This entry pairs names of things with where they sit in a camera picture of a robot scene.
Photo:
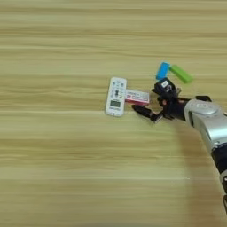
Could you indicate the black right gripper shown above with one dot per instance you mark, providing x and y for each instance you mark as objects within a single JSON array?
[{"x": 173, "y": 106}]

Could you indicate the red and white card box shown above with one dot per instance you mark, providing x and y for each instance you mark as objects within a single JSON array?
[{"x": 137, "y": 96}]

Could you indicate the white remote control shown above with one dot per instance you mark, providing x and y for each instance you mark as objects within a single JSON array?
[{"x": 115, "y": 97}]

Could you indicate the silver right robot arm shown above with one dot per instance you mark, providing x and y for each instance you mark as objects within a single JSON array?
[{"x": 207, "y": 121}]

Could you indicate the small black box white label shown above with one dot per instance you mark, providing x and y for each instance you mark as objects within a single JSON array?
[{"x": 165, "y": 85}]

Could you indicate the blue rectangular block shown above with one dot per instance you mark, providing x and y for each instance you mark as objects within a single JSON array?
[{"x": 162, "y": 71}]

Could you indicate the green rectangular block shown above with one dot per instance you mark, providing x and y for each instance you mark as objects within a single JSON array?
[{"x": 181, "y": 74}]

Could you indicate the white box with black top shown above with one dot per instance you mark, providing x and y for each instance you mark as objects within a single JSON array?
[{"x": 203, "y": 97}]

